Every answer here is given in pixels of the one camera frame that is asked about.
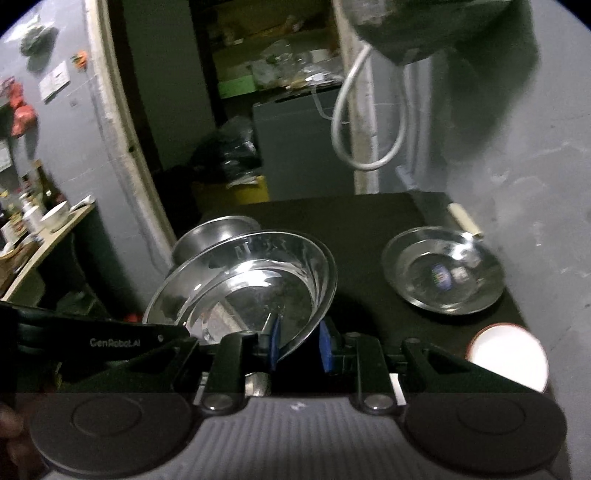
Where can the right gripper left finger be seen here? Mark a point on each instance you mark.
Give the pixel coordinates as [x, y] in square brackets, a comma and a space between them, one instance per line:
[238, 355]

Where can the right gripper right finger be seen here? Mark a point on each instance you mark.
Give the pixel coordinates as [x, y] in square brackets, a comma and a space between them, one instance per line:
[364, 371]

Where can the deep steel bowl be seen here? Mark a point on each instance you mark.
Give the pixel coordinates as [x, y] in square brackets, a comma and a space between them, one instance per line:
[210, 233]

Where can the steel plate with sticker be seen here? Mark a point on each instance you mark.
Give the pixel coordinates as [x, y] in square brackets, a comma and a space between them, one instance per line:
[443, 270]

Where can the white ceramic bowl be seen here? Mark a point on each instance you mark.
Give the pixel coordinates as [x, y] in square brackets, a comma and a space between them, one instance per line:
[511, 351]

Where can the wooden side shelf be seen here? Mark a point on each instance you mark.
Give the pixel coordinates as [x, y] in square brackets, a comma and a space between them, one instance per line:
[50, 240]

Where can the white bowl on shelf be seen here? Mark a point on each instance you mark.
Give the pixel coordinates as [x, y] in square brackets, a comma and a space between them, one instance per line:
[56, 218]

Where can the dark glass bottle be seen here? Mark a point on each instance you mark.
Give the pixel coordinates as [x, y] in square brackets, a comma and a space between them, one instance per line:
[51, 195]

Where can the yellow bin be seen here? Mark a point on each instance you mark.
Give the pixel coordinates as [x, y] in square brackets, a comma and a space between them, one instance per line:
[248, 190]

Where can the black garbage bag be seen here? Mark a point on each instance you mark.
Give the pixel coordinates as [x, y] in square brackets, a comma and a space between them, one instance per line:
[229, 154]

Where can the dark grey cabinet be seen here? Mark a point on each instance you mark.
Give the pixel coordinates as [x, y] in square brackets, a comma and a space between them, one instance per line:
[293, 133]

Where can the green box on shelf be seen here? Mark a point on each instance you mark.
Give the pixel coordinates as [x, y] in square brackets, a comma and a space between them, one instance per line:
[235, 87]

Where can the plastic bag hanging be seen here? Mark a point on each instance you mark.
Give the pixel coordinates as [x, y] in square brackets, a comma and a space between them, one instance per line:
[409, 31]

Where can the red bag on wall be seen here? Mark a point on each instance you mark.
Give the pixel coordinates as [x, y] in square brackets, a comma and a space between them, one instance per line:
[24, 115]

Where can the white wall switch plate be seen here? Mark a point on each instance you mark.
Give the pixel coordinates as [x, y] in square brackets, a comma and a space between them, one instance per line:
[54, 82]

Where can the orange wall hook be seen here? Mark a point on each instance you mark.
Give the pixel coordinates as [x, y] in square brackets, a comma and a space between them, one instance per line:
[80, 60]

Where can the small bag on wall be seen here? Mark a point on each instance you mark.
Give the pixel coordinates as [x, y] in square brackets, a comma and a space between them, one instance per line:
[38, 39]

